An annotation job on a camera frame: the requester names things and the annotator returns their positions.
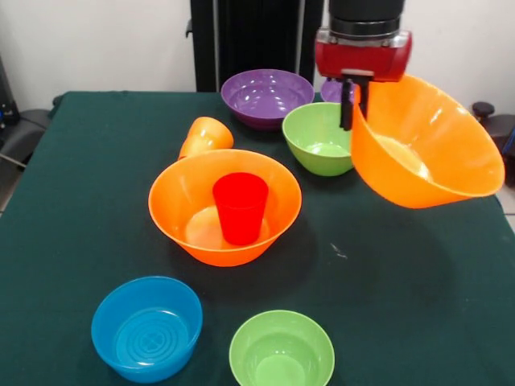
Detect medium green plastic bowl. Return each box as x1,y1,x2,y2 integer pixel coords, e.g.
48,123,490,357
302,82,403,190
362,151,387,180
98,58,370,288
281,101,356,177

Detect large orange plastic bowl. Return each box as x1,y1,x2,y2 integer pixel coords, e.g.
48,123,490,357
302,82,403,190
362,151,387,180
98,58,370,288
147,148,303,268
350,74,506,210

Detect dark brown rounded base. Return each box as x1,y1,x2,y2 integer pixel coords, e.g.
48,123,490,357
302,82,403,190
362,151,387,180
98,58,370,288
484,114,515,154

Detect orange plastic cup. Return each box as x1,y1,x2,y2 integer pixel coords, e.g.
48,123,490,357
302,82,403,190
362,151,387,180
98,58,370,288
178,116,235,161

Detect dark green tablecloth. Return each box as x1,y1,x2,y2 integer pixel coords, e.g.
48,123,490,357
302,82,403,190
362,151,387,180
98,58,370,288
0,90,515,386

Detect small green plastic bowl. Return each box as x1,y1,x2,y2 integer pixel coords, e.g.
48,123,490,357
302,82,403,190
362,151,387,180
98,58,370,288
229,309,336,386

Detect purple plastic bowl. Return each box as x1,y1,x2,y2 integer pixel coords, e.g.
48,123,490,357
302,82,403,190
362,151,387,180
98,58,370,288
319,78,356,105
220,68,315,130

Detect black device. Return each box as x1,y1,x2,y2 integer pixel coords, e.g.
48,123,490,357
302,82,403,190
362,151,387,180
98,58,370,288
0,54,20,129

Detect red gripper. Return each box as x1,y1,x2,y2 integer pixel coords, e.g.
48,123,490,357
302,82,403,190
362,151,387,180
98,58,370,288
315,27,414,132

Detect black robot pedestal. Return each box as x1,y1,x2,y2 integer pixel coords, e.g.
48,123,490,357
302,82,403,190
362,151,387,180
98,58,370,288
185,0,331,93

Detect black round knob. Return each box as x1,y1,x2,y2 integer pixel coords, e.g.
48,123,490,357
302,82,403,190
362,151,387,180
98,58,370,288
472,101,496,125

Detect red plastic cup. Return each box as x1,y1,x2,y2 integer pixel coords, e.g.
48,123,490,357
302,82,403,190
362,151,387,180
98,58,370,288
212,172,270,246

